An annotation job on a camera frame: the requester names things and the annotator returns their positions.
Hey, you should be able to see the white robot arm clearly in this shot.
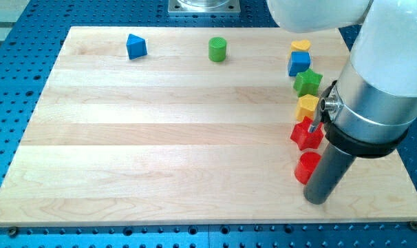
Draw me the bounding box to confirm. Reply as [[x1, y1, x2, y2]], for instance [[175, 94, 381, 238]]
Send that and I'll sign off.
[[267, 0, 417, 144]]

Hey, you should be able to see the wooden board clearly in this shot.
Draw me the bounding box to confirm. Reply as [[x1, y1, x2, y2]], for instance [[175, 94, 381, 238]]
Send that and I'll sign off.
[[0, 27, 417, 227]]

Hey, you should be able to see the green cylinder block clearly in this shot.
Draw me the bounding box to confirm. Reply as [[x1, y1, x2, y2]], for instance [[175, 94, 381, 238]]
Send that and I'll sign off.
[[208, 37, 227, 62]]

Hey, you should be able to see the red star block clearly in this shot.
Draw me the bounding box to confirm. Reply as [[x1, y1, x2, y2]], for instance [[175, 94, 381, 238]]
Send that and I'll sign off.
[[290, 116, 324, 151]]

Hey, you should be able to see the yellow pentagon block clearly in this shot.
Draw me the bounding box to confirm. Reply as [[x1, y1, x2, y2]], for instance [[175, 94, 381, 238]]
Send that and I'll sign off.
[[295, 94, 319, 122]]

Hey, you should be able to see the blue triangle block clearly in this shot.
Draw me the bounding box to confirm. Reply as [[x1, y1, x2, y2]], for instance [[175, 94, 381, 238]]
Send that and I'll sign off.
[[126, 34, 147, 60]]

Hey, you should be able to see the red cylinder block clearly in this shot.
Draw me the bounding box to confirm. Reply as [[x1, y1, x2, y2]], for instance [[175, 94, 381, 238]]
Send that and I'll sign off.
[[294, 152, 321, 185]]

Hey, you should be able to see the green star block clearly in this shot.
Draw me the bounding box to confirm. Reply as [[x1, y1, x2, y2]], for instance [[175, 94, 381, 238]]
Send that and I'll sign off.
[[293, 69, 323, 97]]

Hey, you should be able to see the blue cube block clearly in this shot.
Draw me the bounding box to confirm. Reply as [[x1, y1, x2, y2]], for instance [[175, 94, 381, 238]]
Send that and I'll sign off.
[[288, 51, 311, 76]]

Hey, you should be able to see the yellow heart block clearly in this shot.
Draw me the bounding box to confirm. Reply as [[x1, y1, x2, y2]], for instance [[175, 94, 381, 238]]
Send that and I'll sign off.
[[290, 39, 311, 52]]

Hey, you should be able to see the grey cylindrical pointer tool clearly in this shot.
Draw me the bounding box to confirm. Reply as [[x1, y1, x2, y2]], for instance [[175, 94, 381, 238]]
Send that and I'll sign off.
[[303, 143, 356, 205]]

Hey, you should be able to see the black clamp ring with lever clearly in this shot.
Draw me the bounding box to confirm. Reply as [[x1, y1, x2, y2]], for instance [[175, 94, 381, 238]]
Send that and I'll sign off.
[[308, 80, 409, 159]]

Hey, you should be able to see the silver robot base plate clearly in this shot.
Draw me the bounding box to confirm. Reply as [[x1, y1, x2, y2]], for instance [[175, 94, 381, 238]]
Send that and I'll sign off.
[[168, 0, 241, 14]]

